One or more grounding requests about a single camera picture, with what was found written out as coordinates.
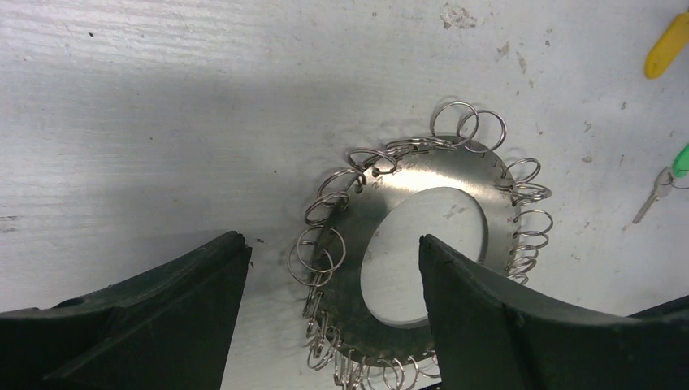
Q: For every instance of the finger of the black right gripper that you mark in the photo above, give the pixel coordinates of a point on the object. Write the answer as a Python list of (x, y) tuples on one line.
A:
[(675, 308)]

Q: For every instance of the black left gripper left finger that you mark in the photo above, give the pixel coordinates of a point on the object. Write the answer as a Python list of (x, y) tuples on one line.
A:
[(167, 328)]

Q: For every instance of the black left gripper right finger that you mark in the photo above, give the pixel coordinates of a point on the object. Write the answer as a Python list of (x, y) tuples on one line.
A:
[(493, 333)]

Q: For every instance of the metal disc with key rings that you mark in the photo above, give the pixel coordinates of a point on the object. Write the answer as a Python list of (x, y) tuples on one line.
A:
[(341, 331)]

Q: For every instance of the key with green tag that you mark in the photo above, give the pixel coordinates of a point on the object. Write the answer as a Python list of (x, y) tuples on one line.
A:
[(665, 182)]

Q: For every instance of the key with yellow tag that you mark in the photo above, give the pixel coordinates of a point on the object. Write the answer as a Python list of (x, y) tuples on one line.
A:
[(670, 44)]

